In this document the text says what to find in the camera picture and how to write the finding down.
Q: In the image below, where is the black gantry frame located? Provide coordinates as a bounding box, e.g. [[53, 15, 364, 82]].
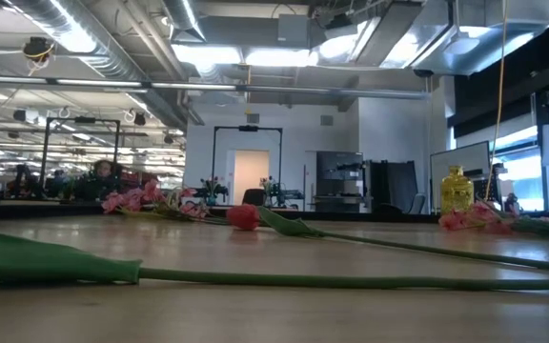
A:
[[211, 125, 284, 207], [39, 116, 122, 201]]

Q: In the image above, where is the yellow glass vase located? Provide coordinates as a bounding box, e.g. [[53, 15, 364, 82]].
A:
[[439, 165, 476, 215]]

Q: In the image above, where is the red artificial tulip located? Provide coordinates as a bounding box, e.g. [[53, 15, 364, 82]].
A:
[[225, 203, 549, 272]]

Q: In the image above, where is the yellow hanging cable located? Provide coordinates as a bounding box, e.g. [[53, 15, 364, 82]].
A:
[[483, 0, 510, 202]]

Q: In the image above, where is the distant flower vase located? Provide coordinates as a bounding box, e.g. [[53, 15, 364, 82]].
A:
[[200, 175, 228, 207], [258, 175, 275, 206]]

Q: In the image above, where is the black ceiling cable reel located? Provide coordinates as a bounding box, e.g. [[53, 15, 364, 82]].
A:
[[21, 36, 56, 66]]

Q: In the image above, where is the grey office chair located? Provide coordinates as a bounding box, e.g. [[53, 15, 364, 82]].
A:
[[406, 192, 427, 215]]

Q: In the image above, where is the black cabinet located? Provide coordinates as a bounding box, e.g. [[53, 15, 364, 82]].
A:
[[315, 151, 365, 213]]

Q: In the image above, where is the green stem with leaf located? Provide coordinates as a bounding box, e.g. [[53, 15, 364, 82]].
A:
[[0, 232, 549, 293]]

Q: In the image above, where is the dark chair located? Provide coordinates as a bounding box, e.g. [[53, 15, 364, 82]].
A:
[[241, 188, 267, 208]]

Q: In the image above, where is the person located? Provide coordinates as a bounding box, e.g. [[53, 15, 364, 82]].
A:
[[72, 159, 124, 202]]

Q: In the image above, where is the pink blossom spray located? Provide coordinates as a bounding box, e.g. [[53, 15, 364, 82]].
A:
[[101, 179, 231, 226], [437, 199, 549, 241]]

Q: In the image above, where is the black aluminium table frame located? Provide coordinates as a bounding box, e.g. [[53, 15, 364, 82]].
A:
[[0, 200, 549, 231]]

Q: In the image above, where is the black panel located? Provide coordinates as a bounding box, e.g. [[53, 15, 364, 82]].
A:
[[365, 159, 419, 214]]

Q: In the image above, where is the whiteboard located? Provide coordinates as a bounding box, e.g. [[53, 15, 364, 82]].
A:
[[429, 140, 492, 214]]

